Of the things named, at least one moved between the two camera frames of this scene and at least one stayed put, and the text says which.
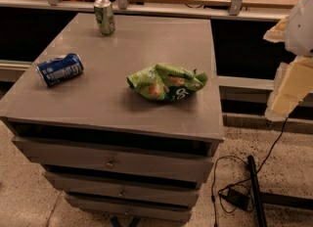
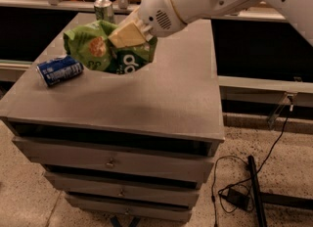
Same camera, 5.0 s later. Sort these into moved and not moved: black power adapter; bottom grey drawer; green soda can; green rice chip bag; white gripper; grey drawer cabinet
Moved: white gripper; green rice chip bag
Not moved: black power adapter; grey drawer cabinet; bottom grey drawer; green soda can
